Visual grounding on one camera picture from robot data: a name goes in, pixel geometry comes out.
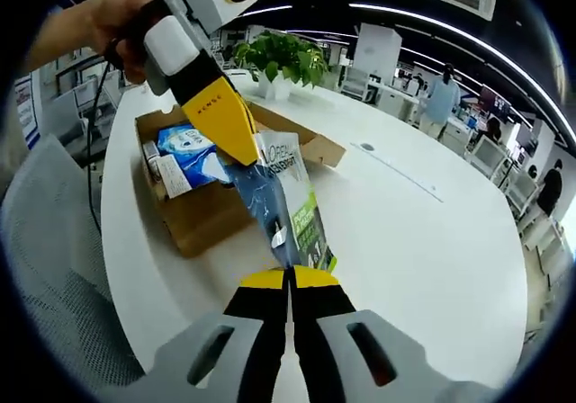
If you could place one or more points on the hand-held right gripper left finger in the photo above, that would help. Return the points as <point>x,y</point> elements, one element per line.
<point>256,344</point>

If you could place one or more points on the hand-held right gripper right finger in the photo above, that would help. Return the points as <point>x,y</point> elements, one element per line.
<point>324,344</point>

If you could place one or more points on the blue white soft packet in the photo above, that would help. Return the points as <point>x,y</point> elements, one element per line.
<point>193,160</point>

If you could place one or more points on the small white carton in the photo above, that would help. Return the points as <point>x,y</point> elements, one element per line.
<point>173,176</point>

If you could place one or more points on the grey green soft sachet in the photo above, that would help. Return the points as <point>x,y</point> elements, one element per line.
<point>292,196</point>

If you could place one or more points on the brown cardboard shoe box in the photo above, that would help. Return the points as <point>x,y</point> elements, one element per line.
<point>211,223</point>

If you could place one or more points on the person's left hand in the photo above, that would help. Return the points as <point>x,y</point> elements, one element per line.
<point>112,25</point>

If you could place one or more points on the potted green plant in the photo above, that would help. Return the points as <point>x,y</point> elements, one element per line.
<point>279,56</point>

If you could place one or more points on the long curved ceiling light strip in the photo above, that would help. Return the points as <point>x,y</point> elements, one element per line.
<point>450,28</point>

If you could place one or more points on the grey mesh chair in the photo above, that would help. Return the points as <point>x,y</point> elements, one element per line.
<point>36,241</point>

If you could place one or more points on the white office chair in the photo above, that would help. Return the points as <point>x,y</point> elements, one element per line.
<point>488,155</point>

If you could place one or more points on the blue bordered wall notice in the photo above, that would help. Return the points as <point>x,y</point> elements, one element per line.
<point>24,110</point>

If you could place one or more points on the wall display screen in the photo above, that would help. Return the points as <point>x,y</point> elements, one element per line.
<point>492,98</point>

